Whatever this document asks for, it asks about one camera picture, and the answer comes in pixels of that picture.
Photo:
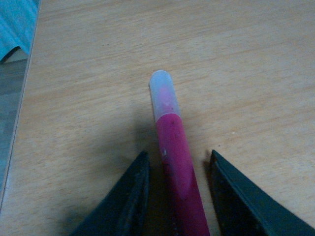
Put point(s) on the wooden nightstand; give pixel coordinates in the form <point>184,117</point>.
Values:
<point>244,76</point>

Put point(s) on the grey pleated curtain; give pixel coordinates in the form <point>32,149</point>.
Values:
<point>17,24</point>

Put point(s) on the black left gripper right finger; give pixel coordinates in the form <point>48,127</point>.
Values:
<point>243,209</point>

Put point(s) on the pink marker with clear cap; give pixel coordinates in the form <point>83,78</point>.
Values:
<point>187,208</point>

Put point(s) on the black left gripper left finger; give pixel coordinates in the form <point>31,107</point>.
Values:
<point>122,211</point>

